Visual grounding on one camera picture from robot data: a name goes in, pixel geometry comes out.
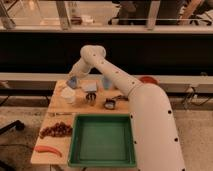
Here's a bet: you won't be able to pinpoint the black chair base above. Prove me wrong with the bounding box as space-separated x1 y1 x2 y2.
0 120 25 135

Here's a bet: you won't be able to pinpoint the metal fork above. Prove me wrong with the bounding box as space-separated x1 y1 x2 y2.
52 113 72 117

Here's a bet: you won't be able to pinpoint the wooden table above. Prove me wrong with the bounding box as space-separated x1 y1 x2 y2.
31 79 129 165

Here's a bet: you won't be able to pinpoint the metal whisk cup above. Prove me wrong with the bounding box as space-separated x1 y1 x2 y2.
86 92 96 106

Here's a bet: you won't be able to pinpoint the white paper cup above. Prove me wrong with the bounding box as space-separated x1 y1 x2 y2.
61 87 76 104

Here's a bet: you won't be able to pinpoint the black handled tool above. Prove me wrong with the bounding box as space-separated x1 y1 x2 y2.
112 95 128 101

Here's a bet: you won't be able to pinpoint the blue plastic cup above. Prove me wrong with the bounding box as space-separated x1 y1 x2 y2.
102 77 111 90

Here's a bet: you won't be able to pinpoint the small metal square container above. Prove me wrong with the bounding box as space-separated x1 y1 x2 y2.
104 99 116 110

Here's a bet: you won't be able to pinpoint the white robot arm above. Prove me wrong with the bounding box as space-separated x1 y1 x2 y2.
69 45 186 171

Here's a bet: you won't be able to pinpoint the orange red bowl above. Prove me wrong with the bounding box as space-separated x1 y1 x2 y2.
139 76 158 85

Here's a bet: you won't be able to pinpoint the bunch of red grapes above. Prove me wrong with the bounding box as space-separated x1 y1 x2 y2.
39 122 72 139

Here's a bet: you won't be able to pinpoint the orange carrot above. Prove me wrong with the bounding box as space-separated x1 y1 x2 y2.
34 145 62 157

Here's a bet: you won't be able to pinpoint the blue sponge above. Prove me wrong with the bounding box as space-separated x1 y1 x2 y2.
66 76 78 89

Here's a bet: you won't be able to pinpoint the green plastic tray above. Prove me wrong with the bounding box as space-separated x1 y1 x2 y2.
68 114 136 168

